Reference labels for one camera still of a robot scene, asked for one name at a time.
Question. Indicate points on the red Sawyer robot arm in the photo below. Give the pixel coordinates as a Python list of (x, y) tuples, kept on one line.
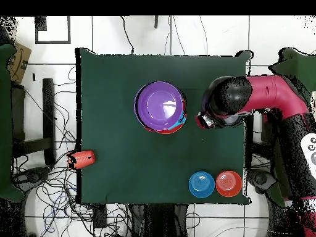
[(271, 93)]

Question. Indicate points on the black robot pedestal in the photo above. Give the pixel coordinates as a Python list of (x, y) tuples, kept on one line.
[(158, 222)]

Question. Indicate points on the green cloth side table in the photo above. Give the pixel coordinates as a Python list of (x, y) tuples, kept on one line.
[(298, 61), (5, 123)]

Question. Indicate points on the orange cup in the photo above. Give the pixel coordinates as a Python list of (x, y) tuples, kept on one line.
[(82, 159)]

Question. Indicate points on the wide orange bowl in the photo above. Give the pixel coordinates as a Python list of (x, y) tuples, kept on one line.
[(170, 131)]

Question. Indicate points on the cardboard box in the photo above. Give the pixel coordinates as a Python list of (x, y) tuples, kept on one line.
[(19, 64)]

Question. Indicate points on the black square floor frame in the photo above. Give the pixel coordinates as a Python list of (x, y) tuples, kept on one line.
[(53, 42)]

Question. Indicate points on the blue cup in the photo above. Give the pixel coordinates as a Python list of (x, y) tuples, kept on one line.
[(180, 123)]

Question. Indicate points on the small orange bowl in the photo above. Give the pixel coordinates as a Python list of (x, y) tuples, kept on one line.
[(228, 184)]

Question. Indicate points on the black post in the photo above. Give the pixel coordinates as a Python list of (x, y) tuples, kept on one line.
[(156, 22)]

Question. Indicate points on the blue bowl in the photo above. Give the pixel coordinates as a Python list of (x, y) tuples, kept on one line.
[(201, 185)]

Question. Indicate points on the black metal leg frame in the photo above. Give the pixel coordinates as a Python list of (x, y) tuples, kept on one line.
[(48, 111)]

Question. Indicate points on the dark green tablecloth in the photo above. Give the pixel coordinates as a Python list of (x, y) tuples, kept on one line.
[(123, 160)]

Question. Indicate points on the black power strip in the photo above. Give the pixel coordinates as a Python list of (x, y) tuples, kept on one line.
[(100, 217)]

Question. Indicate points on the white boxes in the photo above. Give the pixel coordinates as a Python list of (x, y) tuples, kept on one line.
[(314, 97)]

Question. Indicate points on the purple bowl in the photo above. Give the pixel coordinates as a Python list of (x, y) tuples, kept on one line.
[(158, 106)]

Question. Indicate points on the grey chair base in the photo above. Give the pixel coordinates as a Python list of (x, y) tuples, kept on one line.
[(261, 178)]

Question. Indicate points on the black caster base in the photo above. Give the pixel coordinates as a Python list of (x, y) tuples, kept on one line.
[(34, 175)]

